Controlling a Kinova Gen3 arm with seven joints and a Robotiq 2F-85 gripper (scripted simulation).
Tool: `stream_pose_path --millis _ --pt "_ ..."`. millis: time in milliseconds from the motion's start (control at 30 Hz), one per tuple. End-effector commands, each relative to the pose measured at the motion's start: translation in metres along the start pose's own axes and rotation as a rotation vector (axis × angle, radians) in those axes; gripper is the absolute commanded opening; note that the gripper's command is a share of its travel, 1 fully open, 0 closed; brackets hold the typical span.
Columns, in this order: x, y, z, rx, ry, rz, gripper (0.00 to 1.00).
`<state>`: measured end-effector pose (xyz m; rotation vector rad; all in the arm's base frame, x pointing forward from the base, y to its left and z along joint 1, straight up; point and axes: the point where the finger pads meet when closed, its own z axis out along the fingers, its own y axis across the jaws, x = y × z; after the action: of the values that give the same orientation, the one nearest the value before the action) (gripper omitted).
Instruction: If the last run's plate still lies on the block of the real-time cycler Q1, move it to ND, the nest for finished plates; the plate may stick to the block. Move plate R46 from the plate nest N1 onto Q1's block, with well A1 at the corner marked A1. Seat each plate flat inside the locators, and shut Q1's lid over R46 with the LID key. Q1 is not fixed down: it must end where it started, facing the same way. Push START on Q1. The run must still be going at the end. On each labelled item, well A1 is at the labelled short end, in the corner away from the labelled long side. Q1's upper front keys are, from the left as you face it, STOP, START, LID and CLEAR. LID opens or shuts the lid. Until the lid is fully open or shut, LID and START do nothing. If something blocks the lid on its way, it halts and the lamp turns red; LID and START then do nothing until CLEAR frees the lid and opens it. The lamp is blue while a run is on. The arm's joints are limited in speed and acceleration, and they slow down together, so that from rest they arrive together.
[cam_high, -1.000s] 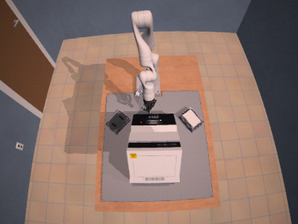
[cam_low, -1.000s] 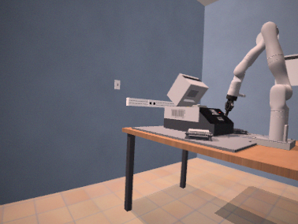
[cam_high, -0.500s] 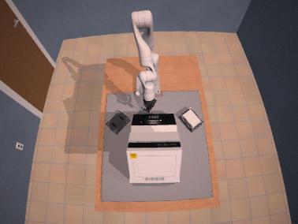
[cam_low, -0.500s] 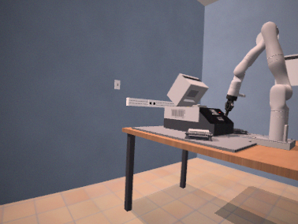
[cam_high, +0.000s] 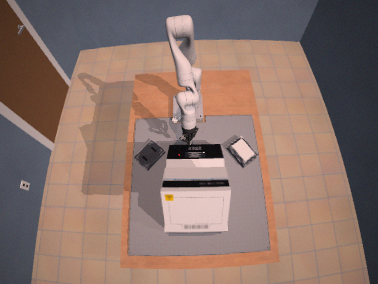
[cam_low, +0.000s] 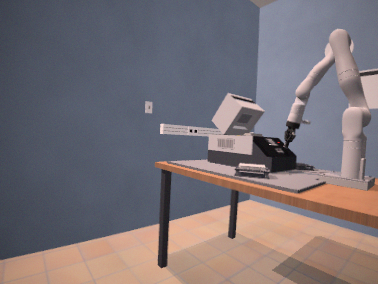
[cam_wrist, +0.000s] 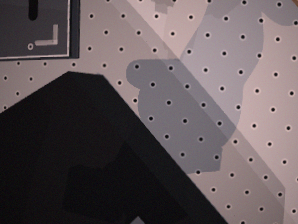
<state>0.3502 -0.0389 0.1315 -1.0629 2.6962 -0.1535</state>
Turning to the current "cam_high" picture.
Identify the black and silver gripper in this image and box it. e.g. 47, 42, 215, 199
179, 126, 199, 145

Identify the black rectangular frame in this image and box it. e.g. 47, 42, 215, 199
227, 137, 258, 168

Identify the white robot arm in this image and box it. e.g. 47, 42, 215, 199
165, 15, 202, 130

